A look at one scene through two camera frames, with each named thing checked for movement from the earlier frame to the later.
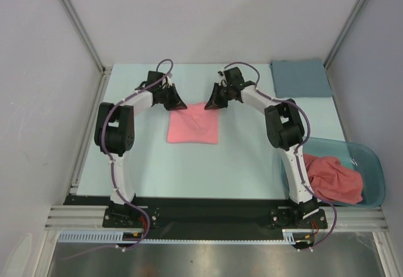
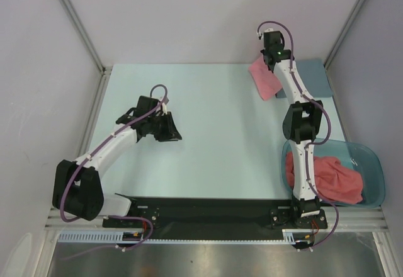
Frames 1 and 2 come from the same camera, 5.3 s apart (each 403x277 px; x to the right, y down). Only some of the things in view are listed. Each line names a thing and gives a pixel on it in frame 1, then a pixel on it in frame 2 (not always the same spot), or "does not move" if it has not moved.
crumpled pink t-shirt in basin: [334, 180] does not move
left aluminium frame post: [79, 22] does not move
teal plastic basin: [356, 156] does not move
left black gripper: [175, 103] -> [170, 133]
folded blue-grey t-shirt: [300, 79] does not move
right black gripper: [220, 93] -> [269, 62]
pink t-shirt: [194, 124] -> [266, 82]
